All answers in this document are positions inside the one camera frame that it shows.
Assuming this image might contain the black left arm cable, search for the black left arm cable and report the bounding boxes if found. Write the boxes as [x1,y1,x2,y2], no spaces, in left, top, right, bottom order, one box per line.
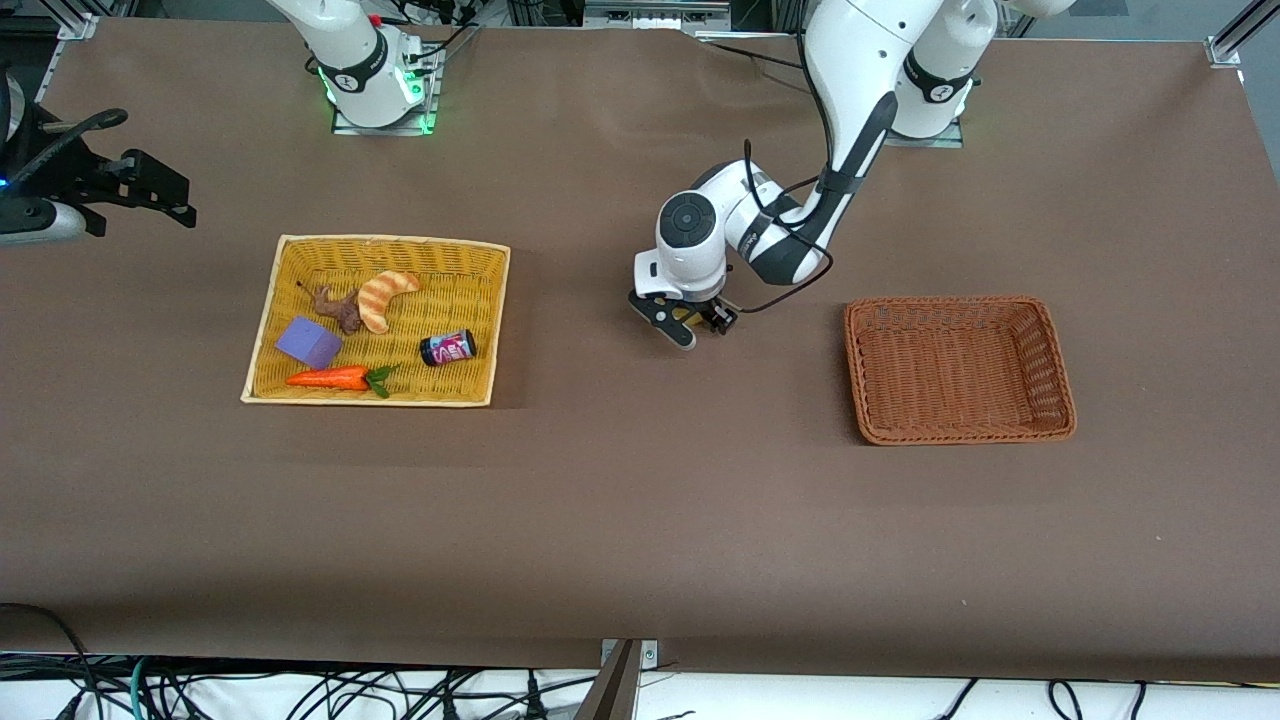
[738,138,837,315]

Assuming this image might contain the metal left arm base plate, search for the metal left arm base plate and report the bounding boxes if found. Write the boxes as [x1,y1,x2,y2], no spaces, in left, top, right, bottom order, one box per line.
[880,115,967,150]

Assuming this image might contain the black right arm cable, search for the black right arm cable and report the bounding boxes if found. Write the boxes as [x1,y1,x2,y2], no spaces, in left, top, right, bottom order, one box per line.
[0,107,131,196]

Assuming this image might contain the toy croissant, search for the toy croissant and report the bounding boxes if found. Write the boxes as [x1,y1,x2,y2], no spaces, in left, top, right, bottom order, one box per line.
[356,270,424,336]

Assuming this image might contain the black floor cable loop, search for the black floor cable loop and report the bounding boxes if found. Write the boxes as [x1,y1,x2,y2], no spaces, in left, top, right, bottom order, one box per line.
[0,602,101,720]

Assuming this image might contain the metal table edge bracket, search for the metal table edge bracket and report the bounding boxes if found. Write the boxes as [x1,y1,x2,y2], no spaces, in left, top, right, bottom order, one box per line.
[600,638,660,669]

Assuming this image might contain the purple foam block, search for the purple foam block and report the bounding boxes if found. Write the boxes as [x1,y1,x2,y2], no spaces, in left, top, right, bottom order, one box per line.
[275,315,344,371]

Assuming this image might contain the brown wicker basket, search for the brown wicker basket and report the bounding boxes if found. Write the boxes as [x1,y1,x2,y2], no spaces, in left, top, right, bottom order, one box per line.
[843,295,1078,446]

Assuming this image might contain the grey metal box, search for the grey metal box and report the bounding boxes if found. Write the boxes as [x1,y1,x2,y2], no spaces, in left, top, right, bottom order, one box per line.
[584,0,732,32]

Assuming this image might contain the black base cable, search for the black base cable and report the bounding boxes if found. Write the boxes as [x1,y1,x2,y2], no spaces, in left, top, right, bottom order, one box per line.
[700,40,816,81]

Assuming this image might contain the grey metal bar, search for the grey metal bar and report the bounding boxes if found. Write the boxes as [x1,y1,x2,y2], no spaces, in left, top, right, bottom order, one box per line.
[574,640,642,720]

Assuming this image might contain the yellow wicker basket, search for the yellow wicker basket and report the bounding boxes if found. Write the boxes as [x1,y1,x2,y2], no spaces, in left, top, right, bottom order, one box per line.
[240,234,512,408]

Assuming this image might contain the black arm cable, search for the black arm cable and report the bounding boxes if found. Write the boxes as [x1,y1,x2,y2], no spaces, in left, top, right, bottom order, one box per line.
[0,107,131,196]
[738,138,837,315]

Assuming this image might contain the small black pink can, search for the small black pink can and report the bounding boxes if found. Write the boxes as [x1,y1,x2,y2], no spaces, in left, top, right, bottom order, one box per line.
[419,329,477,368]

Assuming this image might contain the brown toy animal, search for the brown toy animal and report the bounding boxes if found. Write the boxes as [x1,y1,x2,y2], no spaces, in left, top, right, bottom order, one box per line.
[296,281,364,336]

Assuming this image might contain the orange toy carrot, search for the orange toy carrot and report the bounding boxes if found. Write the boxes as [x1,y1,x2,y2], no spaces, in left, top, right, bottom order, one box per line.
[285,364,401,399]

